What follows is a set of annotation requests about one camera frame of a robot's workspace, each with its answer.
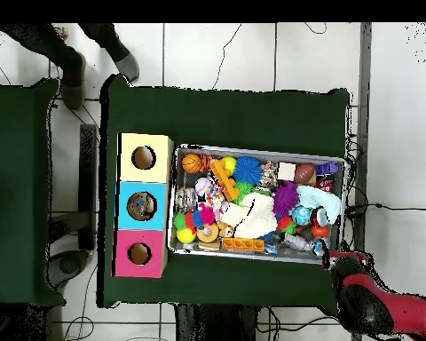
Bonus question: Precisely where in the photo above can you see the black upright bar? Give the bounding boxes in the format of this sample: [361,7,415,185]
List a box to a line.
[78,123,99,251]

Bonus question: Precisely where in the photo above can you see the orange toy brick round studs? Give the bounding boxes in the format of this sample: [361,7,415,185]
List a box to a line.
[210,159,241,202]

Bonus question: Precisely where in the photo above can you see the wooden cube block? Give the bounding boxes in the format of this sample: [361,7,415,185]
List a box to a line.
[276,162,297,181]

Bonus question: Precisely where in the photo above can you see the wooden box three holes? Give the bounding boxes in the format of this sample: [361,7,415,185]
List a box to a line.
[113,132,175,278]

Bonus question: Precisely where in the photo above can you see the black power cable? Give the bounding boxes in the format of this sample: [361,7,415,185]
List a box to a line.
[343,201,426,218]

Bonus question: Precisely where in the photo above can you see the small orange basketball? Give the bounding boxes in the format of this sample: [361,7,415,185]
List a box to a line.
[182,153,204,175]

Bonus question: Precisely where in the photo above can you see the small colourful item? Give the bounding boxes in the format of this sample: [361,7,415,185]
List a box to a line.
[52,25,70,42]

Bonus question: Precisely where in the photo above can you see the cream knitted cloth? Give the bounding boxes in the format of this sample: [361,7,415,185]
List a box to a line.
[220,192,279,241]

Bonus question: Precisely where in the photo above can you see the blue spiky ball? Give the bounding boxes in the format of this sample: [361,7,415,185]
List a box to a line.
[233,155,264,186]

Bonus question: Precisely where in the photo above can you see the yellow ball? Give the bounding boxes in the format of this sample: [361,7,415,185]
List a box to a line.
[222,155,238,175]

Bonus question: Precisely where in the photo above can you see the long orange toy brick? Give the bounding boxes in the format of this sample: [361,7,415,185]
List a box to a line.
[221,237,267,254]

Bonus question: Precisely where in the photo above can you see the clear shallow mesh bin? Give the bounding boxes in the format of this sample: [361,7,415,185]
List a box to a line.
[169,144,345,266]

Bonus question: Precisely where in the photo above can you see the grey object on floor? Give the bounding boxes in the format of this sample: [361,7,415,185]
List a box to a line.
[115,52,141,83]

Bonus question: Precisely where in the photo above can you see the light blue cloth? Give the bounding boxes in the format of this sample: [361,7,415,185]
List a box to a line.
[296,184,343,226]

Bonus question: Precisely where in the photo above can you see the dark green side table cloth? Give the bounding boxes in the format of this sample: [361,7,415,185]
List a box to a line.
[0,77,64,308]

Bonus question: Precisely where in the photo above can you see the person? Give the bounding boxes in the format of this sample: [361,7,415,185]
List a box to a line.
[0,22,141,111]

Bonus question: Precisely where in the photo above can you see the grey round base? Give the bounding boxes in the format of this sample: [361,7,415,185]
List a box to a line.
[48,250,93,289]

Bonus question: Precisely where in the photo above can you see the brown toy football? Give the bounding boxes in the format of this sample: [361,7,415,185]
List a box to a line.
[294,163,318,185]

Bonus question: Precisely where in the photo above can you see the purple spiky ball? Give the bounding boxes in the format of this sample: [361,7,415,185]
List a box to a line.
[272,181,300,220]

